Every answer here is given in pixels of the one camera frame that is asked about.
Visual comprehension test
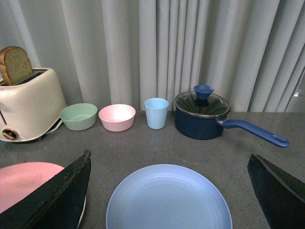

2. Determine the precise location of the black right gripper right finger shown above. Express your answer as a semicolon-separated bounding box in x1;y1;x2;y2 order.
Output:
247;154;305;229

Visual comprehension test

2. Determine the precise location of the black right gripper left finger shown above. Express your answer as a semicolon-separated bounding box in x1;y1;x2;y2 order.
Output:
0;150;91;229

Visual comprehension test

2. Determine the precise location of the pink plate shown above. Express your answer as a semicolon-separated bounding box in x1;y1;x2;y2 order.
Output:
0;162;87;227

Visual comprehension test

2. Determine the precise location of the blue plate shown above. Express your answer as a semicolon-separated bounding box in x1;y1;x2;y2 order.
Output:
106;164;233;229

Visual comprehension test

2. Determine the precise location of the green bowl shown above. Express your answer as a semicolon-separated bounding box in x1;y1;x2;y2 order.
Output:
60;103;98;131

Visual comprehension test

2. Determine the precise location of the cream toaster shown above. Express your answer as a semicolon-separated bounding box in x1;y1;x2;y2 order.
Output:
0;68;67;143

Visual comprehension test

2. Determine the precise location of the pink bowl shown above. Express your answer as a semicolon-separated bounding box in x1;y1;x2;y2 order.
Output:
98;104;136;132

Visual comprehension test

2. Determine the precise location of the dark blue saucepan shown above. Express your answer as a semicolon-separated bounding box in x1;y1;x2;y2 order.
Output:
175;107;290;148

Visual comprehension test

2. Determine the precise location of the glass pot lid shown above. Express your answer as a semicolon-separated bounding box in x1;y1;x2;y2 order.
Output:
174;84;231;118

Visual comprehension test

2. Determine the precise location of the light blue cup right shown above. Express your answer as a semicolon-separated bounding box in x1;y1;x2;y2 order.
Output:
144;98;169;130

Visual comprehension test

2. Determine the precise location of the bread slice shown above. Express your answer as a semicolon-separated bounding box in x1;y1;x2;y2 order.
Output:
0;46;33;86

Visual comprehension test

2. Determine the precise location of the white toaster cable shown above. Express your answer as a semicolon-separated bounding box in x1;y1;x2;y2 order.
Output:
44;119;63;135

